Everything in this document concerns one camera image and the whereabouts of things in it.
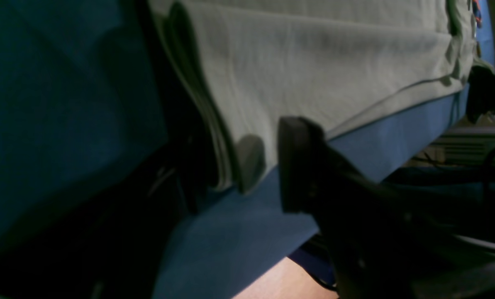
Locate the blue table cloth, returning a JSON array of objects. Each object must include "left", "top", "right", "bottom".
[{"left": 0, "top": 0, "right": 495, "bottom": 299}]

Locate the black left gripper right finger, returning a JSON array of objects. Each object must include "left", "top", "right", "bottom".
[{"left": 278, "top": 117, "right": 495, "bottom": 299}]

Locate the green T-shirt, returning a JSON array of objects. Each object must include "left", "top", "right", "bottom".
[{"left": 146, "top": 0, "right": 475, "bottom": 192}]

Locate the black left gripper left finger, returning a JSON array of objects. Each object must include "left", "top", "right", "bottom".
[{"left": 0, "top": 137, "right": 210, "bottom": 299}]

